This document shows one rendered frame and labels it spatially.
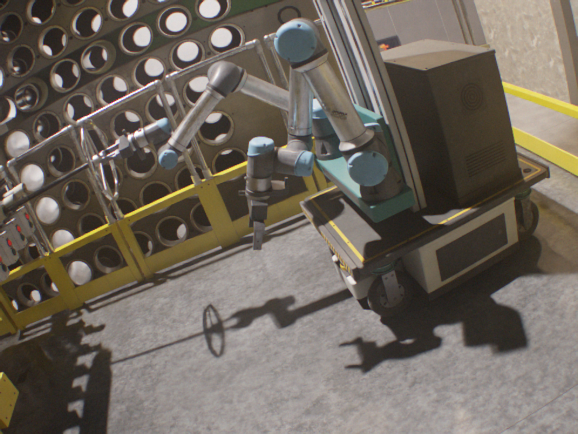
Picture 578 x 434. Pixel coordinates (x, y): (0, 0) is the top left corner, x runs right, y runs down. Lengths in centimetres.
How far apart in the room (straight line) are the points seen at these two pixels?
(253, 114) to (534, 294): 238
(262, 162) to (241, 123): 203
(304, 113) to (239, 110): 195
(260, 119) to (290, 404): 227
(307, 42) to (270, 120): 223
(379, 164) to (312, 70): 33
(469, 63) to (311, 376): 124
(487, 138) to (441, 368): 83
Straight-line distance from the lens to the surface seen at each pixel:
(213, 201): 283
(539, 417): 152
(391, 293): 189
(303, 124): 163
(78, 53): 358
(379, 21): 1066
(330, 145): 212
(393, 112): 179
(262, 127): 360
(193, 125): 200
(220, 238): 291
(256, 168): 157
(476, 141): 186
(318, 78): 144
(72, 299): 318
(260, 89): 215
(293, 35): 140
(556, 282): 196
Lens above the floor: 123
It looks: 25 degrees down
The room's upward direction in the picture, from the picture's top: 22 degrees counter-clockwise
